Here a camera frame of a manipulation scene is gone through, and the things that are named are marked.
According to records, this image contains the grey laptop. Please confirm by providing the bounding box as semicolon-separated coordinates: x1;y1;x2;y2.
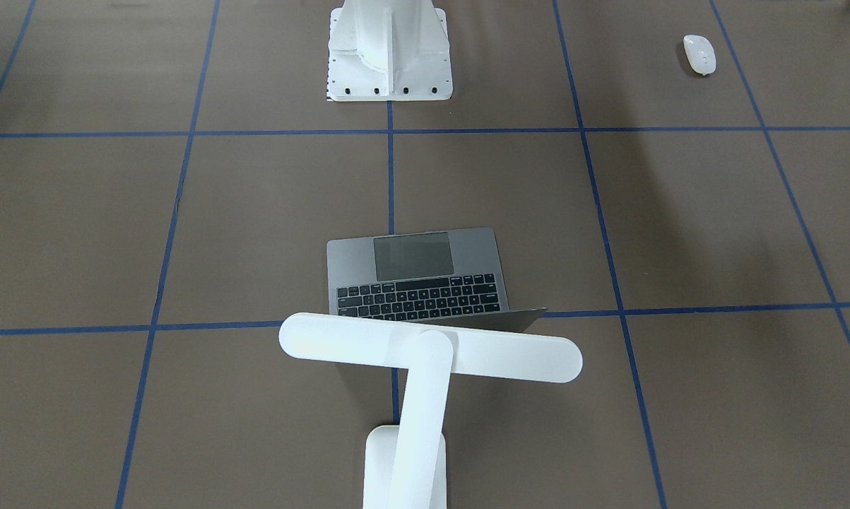
326;228;546;333

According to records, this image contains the white desk lamp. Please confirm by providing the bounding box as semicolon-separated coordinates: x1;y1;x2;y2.
279;312;584;508

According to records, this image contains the white computer mouse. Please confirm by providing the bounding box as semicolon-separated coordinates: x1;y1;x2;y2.
683;35;716;76

